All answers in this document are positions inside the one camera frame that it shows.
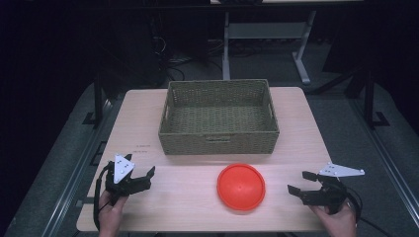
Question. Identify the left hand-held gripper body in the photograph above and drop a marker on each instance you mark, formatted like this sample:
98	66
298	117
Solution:
122	171

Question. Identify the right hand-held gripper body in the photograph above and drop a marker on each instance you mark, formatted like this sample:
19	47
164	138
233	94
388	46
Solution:
329	196

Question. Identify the red round plate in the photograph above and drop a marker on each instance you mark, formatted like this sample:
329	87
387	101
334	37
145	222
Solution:
241	187

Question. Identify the green woven basket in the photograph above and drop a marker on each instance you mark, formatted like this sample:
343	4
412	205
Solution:
218	118

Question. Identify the person's right hand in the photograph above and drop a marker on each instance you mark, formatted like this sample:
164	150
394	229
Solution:
342	223

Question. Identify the person's left hand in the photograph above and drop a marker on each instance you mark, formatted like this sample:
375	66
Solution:
110	214

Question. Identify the black metal stand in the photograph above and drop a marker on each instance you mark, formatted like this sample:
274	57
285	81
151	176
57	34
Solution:
98	98
369	98

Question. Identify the aluminium floor rail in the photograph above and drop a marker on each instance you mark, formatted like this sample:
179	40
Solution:
70	184
387	171

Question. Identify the grey metal desk frame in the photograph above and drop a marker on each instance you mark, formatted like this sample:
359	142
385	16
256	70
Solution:
263	30

